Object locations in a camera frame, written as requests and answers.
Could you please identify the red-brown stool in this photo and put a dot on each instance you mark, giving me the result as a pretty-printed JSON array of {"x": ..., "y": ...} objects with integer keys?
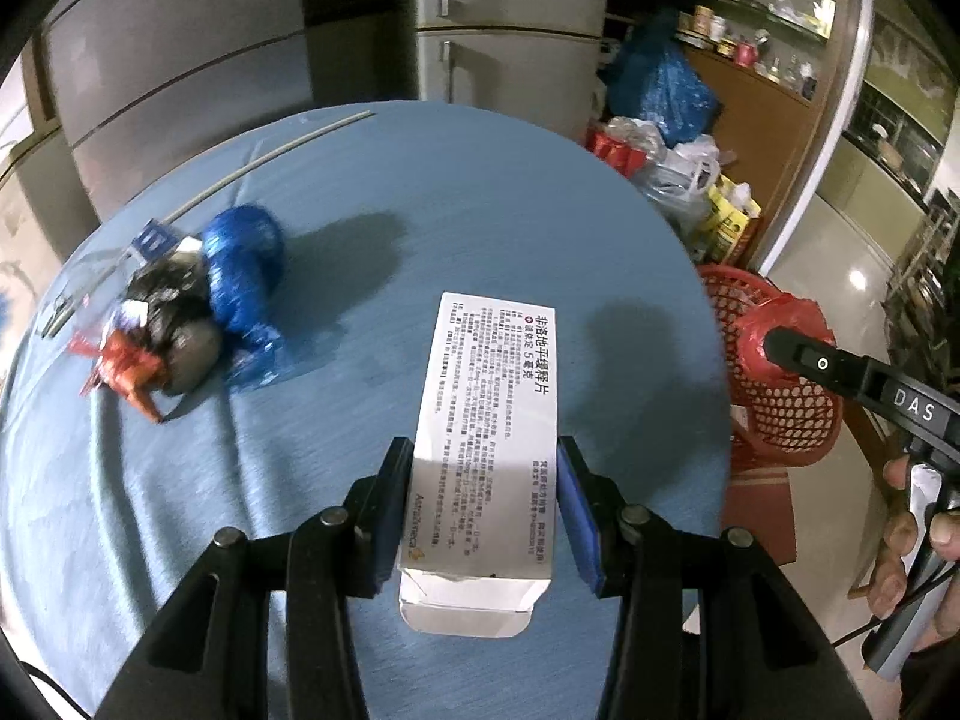
[{"x": 757, "y": 510}]

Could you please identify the white medicine box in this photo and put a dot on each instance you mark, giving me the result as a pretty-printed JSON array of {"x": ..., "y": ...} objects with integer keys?
[{"x": 487, "y": 427}]

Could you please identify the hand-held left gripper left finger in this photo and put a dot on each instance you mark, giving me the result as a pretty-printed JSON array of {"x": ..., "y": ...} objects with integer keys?
[{"x": 397, "y": 517}]

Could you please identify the red packaging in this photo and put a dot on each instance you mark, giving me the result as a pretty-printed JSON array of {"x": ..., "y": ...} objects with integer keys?
[{"x": 615, "y": 146}]

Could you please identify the yellow box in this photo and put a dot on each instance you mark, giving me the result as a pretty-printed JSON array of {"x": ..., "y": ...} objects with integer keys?
[{"x": 727, "y": 221}]

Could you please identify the large blue plastic bag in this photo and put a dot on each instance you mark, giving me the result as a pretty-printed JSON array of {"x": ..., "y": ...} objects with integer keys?
[{"x": 660, "y": 82}]

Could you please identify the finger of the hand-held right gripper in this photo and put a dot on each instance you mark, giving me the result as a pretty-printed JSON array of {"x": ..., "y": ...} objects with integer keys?
[{"x": 817, "y": 364}]

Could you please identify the thin grey rod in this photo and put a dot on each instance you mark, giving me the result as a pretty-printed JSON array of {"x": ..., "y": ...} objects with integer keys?
[{"x": 262, "y": 157}]

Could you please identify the white plastic bags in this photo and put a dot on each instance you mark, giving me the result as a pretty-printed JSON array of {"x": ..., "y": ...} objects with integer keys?
[{"x": 675, "y": 165}]

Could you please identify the light grey refrigerator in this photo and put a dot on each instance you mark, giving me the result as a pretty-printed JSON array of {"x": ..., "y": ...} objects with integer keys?
[{"x": 517, "y": 15}]

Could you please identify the red plastic basket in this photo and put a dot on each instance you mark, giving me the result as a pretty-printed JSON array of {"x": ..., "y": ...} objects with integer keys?
[{"x": 772, "y": 420}]

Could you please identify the person's right hand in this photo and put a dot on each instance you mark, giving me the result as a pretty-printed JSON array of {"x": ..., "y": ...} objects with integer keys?
[{"x": 896, "y": 532}]

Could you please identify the red plastic wrapper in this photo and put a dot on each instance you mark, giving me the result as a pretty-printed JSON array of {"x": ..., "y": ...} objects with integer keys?
[{"x": 780, "y": 319}]

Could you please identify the dark grey wrapper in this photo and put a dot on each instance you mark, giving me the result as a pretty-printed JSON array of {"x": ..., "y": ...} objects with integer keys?
[{"x": 180, "y": 322}]

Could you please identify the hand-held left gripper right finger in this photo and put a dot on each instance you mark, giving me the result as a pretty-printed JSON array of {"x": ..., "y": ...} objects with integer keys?
[{"x": 577, "y": 517}]

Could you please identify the wooden shelf with jars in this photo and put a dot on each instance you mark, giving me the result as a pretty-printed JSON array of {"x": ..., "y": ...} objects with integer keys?
[{"x": 750, "y": 7}]

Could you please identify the small blue white box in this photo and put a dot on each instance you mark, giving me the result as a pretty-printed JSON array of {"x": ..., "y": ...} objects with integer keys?
[{"x": 154, "y": 240}]

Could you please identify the blue tablecloth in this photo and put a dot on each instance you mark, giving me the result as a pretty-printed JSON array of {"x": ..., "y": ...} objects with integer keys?
[{"x": 487, "y": 202}]

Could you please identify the clear plastic strip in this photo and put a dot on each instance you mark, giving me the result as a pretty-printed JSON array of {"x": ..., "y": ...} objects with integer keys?
[{"x": 71, "y": 300}]

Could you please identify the dark grey refrigerator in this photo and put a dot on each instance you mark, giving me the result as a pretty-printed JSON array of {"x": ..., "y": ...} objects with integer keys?
[{"x": 187, "y": 37}]

